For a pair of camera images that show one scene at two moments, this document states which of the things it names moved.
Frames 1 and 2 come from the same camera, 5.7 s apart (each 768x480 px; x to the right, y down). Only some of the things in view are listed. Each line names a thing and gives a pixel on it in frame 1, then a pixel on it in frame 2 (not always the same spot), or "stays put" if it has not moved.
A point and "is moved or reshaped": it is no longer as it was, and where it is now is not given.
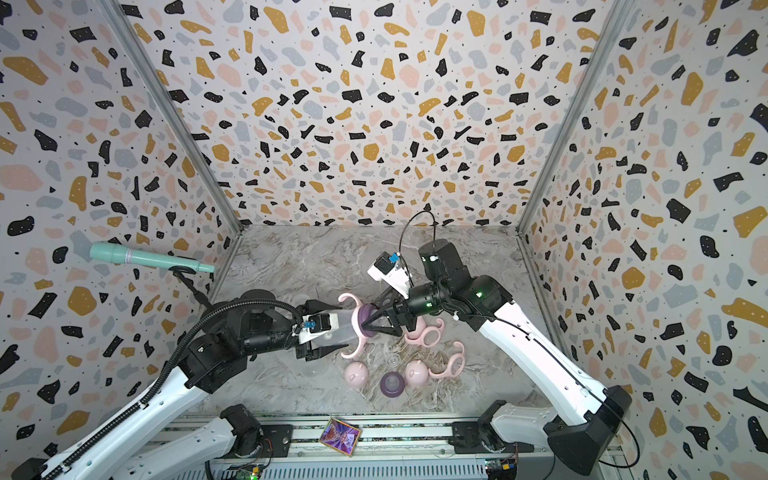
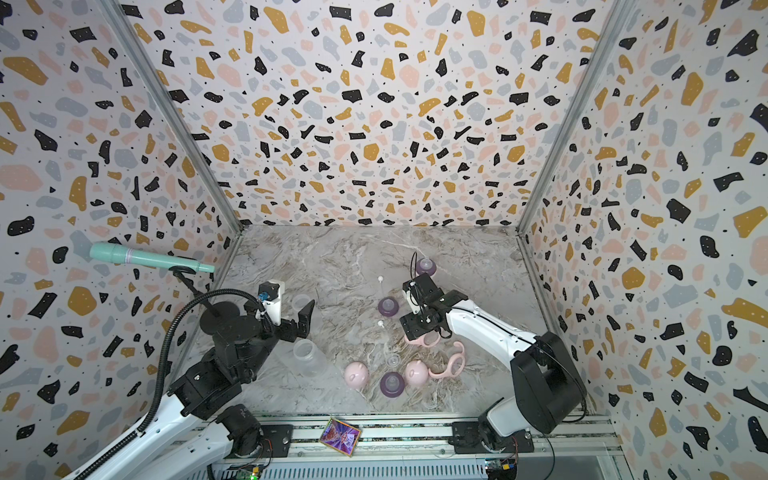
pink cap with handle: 424,335 stays put
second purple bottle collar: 392,384 stays put
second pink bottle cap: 416,372 stays put
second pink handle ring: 449,372 stays put
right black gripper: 396,313 → 411,326
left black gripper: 321,352 → 291,326
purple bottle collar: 365,312 is moved or reshaped
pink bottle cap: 356,374 stays put
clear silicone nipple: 393,360 stays put
